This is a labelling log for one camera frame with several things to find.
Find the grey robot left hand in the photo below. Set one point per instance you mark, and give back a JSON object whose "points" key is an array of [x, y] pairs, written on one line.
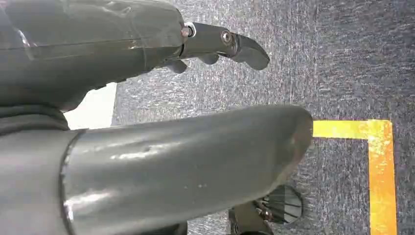
{"points": [[162, 162]]}

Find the black robot foot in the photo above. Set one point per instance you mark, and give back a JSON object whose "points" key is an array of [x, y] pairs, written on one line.
{"points": [[282, 204]]}

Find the yellow floor tape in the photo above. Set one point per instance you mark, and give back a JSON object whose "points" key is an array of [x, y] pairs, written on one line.
{"points": [[381, 168]]}

